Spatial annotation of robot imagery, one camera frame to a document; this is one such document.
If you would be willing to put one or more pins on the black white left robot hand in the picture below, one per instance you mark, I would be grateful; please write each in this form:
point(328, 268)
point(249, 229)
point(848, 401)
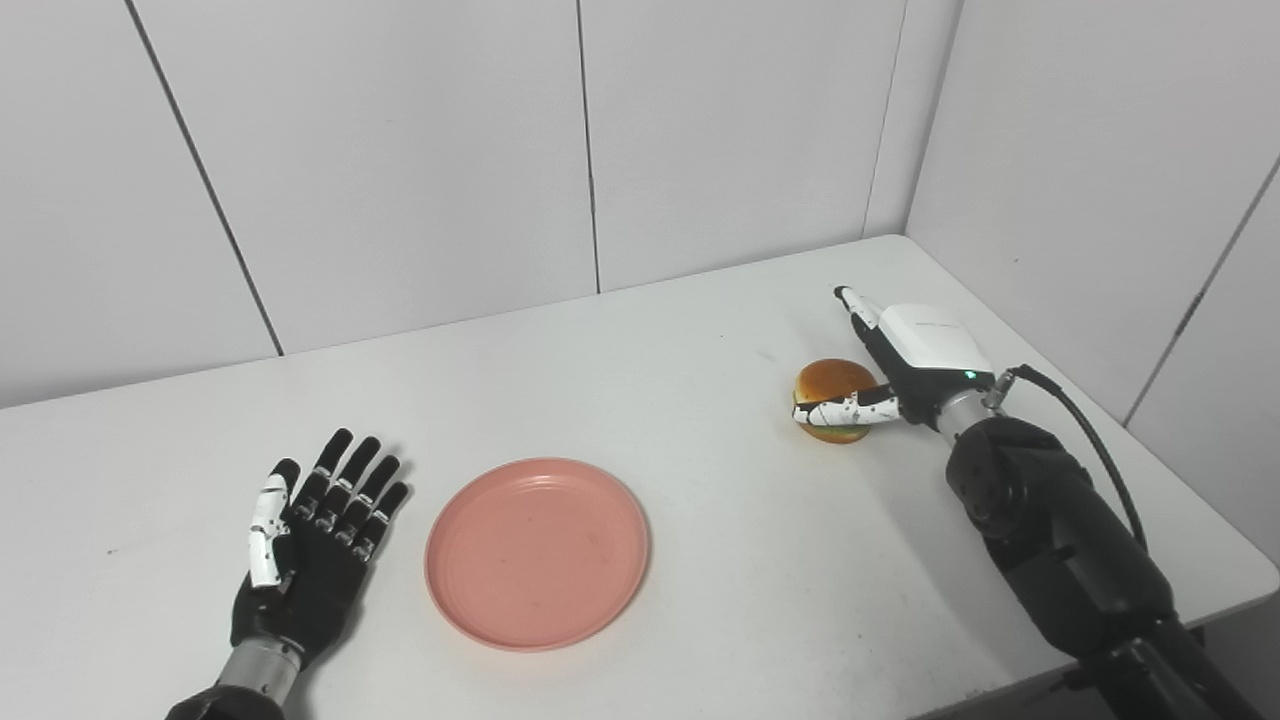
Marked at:
point(315, 570)

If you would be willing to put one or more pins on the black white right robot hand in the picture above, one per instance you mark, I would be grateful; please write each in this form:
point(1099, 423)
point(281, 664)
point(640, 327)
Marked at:
point(925, 355)

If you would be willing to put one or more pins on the toy hamburger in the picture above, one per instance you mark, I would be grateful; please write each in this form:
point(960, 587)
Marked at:
point(830, 378)

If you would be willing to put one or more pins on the pink round plate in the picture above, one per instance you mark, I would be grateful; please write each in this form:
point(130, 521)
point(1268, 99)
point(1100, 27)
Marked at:
point(537, 555)

